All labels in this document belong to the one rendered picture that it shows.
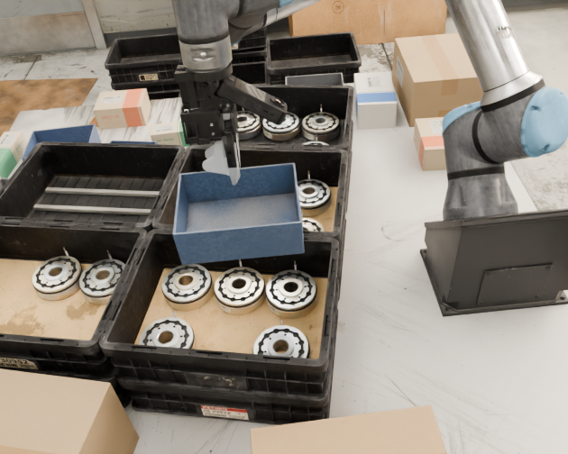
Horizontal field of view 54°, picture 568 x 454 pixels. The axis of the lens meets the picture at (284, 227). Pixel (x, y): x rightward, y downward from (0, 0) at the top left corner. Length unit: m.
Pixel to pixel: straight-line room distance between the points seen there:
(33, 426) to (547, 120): 1.01
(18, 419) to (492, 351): 0.91
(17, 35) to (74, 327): 3.47
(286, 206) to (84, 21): 3.46
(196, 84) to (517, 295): 0.81
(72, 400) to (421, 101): 1.29
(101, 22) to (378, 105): 2.86
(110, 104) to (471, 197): 1.26
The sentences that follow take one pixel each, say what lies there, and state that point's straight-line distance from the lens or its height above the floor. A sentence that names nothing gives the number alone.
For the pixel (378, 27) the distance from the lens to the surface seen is 3.96.
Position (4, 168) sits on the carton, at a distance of 1.92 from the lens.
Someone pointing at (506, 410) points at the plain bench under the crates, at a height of 0.70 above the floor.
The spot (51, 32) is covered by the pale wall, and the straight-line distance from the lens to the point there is 4.42.
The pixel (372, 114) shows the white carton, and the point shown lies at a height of 0.75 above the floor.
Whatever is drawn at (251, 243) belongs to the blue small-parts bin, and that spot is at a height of 1.10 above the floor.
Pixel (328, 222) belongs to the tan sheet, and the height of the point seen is 0.83.
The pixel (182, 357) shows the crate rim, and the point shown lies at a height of 0.92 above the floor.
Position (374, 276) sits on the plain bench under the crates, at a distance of 1.36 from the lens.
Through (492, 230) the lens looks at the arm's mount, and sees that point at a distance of 1.14.
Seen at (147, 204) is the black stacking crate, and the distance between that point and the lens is 1.43.
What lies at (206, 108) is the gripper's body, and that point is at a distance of 0.90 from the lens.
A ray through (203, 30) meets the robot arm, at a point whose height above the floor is 1.39.
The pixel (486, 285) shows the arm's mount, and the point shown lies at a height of 0.79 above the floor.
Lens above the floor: 1.72
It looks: 43 degrees down
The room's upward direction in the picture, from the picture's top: 5 degrees counter-clockwise
